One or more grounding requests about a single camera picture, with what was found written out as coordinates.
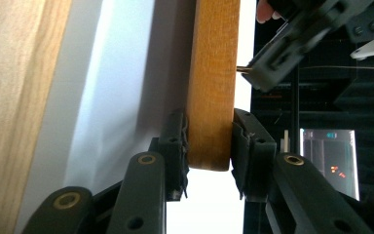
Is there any black stand pole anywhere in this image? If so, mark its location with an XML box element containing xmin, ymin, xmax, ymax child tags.
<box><xmin>289</xmin><ymin>64</ymin><xmax>301</xmax><ymax>154</ymax></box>

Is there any monitor screen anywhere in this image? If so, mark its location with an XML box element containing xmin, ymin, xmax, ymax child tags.
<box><xmin>299</xmin><ymin>128</ymin><xmax>360</xmax><ymax>202</ymax></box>

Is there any wooden board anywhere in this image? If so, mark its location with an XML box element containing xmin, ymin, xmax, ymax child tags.
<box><xmin>184</xmin><ymin>0</ymin><xmax>242</xmax><ymax>173</ymax></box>

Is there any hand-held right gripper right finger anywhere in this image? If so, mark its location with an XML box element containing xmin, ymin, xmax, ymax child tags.
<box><xmin>231</xmin><ymin>108</ymin><xmax>278</xmax><ymax>203</ymax></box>

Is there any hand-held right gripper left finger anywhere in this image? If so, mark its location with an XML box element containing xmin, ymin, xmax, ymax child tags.
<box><xmin>148</xmin><ymin>108</ymin><xmax>190</xmax><ymax>202</ymax></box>

